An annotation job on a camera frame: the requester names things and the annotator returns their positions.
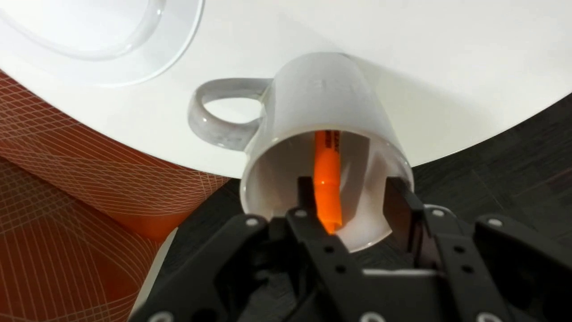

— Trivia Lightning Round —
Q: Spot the clear plastic lid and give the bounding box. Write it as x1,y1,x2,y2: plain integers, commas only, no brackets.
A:
0,0,206,88

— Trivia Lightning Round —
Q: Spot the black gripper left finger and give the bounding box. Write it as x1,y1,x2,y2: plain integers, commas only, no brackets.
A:
130,215,299,322

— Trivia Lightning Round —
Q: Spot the orange marker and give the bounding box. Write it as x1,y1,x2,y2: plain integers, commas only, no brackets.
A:
314,131,344,235

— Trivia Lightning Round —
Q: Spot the orange patterned sofa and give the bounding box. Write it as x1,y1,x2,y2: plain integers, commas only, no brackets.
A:
0,74,226,322

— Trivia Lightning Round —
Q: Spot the round white table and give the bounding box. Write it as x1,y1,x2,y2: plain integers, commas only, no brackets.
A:
0,0,572,177

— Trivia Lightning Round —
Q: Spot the white ceramic mug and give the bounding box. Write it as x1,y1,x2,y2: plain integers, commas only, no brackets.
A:
189,54,416,252

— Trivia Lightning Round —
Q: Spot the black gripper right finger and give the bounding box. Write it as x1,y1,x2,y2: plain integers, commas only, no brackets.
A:
385,177,572,322

